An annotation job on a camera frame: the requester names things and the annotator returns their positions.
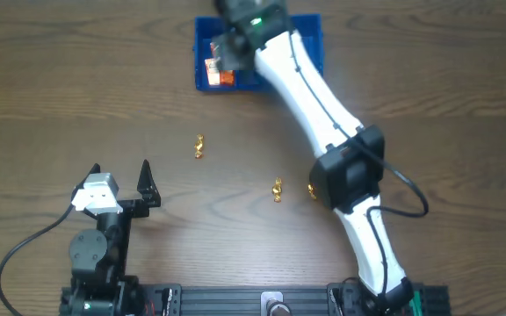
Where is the orange candy box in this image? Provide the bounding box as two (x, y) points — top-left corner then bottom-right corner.
(204, 57), (236, 87)

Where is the mounting rail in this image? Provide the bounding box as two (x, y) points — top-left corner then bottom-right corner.
(59, 284), (452, 316)

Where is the black cable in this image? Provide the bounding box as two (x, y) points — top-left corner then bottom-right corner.
(352, 137), (430, 219)
(0, 204), (76, 316)

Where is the blue tray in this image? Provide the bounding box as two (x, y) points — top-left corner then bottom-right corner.
(193, 13), (326, 93)

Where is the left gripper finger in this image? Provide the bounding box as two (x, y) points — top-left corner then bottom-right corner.
(136, 158), (163, 209)
(71, 162), (102, 197)

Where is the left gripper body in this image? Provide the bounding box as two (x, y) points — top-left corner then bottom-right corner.
(118, 197), (153, 219)

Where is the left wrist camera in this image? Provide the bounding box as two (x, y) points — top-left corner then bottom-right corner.
(70, 172), (122, 216)

